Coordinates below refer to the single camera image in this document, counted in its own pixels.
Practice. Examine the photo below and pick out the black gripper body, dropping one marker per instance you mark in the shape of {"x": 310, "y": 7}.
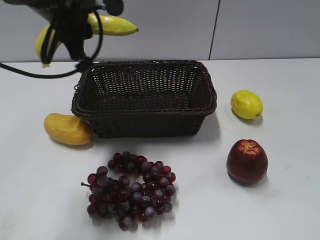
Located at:
{"x": 69, "y": 18}

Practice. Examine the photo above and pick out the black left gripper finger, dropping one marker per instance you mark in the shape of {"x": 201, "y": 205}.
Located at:
{"x": 47, "y": 45}

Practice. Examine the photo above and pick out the yellow banana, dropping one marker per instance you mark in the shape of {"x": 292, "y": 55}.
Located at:
{"x": 111, "y": 26}

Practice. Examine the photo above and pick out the black wicker basket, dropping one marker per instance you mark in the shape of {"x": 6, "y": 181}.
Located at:
{"x": 145, "y": 99}

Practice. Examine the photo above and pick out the yellow orange mango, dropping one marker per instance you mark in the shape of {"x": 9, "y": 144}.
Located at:
{"x": 68, "y": 129}

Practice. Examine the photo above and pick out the purple grape bunch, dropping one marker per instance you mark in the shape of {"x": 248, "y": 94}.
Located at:
{"x": 131, "y": 189}

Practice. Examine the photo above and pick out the yellow lemon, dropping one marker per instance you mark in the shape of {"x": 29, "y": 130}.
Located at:
{"x": 246, "y": 104}

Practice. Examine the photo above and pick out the red apple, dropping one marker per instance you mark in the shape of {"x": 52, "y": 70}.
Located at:
{"x": 247, "y": 162}

